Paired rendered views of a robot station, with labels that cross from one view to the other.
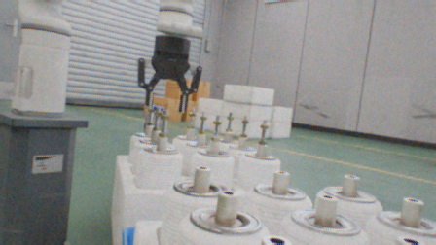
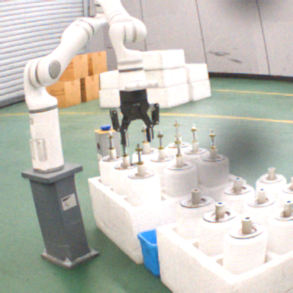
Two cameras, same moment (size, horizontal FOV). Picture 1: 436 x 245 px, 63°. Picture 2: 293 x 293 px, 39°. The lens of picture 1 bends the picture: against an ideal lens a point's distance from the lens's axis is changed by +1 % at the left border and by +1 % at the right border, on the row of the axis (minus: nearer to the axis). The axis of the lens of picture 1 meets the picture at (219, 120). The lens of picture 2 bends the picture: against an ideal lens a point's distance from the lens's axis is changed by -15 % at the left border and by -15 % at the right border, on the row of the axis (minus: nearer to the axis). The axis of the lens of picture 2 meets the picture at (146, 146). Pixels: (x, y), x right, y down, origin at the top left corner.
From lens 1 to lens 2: 0.59 m
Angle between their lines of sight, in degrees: 10
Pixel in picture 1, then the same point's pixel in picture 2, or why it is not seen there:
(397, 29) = not seen: outside the picture
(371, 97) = (272, 40)
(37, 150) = (62, 194)
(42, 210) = (74, 231)
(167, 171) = (152, 190)
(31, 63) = (43, 136)
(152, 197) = (148, 210)
